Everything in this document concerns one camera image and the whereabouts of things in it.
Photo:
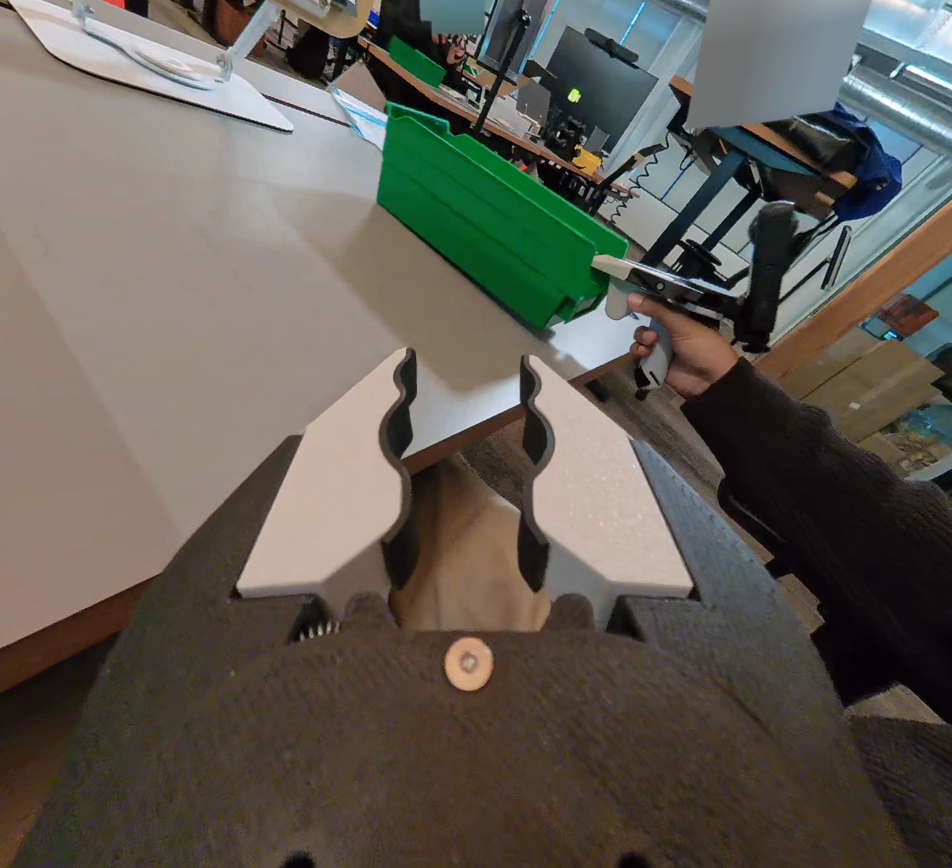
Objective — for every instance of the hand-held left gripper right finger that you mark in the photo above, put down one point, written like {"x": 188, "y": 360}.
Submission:
{"x": 602, "y": 511}

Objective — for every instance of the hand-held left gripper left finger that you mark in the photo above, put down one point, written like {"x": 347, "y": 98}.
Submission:
{"x": 327, "y": 511}

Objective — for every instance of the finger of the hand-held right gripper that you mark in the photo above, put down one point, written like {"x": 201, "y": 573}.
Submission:
{"x": 611, "y": 264}

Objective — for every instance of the person's right forearm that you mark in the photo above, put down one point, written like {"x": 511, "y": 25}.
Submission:
{"x": 818, "y": 511}

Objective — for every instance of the black standing desk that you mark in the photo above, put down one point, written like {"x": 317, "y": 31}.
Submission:
{"x": 714, "y": 199}

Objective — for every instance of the grey desk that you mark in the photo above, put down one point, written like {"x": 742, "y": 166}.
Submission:
{"x": 186, "y": 288}

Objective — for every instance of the person's right hand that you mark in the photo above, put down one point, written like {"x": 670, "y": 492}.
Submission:
{"x": 699, "y": 355}

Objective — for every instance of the person's beige trousers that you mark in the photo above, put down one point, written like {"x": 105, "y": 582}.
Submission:
{"x": 461, "y": 556}

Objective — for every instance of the blue jacket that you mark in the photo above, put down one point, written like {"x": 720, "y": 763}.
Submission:
{"x": 874, "y": 169}

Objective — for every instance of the brown cardboard boxes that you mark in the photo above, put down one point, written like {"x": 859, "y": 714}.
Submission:
{"x": 870, "y": 385}

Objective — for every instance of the large black monitor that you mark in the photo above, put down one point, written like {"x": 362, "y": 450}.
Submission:
{"x": 595, "y": 95}

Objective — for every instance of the long wooden edged table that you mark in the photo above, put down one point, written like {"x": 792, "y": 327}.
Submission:
{"x": 506, "y": 128}

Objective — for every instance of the black stand pole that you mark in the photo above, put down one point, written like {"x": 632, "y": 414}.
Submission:
{"x": 502, "y": 72}

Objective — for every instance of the wide green plastic bin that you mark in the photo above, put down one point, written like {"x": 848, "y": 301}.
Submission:
{"x": 416, "y": 61}

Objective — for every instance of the white blue printed leaflet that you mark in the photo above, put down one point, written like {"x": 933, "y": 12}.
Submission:
{"x": 364, "y": 117}

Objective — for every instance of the brown bag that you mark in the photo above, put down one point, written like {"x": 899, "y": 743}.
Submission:
{"x": 238, "y": 20}

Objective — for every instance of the beige document holder stand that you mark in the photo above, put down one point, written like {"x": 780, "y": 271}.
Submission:
{"x": 74, "y": 35}

